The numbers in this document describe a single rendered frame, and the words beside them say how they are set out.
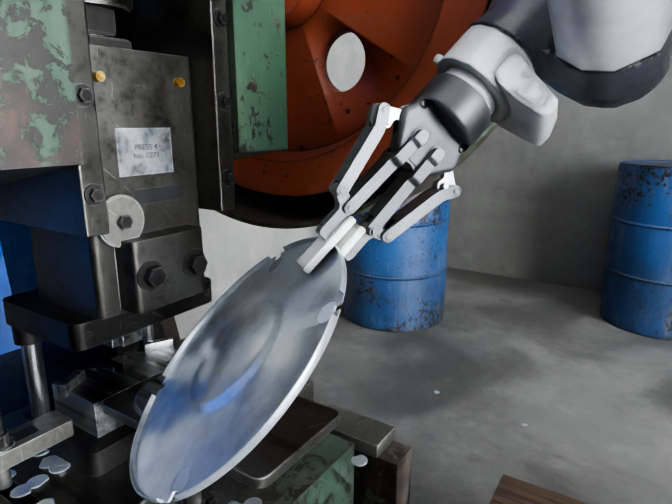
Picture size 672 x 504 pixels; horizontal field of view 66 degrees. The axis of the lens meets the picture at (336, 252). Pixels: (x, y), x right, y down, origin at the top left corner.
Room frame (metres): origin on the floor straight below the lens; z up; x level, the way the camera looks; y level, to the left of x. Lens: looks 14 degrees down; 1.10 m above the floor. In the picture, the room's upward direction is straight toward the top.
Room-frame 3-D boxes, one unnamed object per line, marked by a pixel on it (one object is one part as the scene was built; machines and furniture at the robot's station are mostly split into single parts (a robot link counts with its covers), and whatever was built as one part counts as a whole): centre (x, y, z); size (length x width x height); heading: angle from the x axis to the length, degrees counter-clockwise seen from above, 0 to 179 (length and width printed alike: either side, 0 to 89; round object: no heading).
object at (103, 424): (0.62, 0.28, 0.76); 0.15 x 0.09 x 0.05; 147
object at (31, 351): (0.59, 0.38, 0.81); 0.02 x 0.02 x 0.14
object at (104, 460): (0.63, 0.29, 0.72); 0.20 x 0.16 x 0.03; 147
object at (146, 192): (0.60, 0.25, 1.04); 0.17 x 0.15 x 0.30; 57
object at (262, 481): (0.53, 0.13, 0.72); 0.25 x 0.14 x 0.14; 57
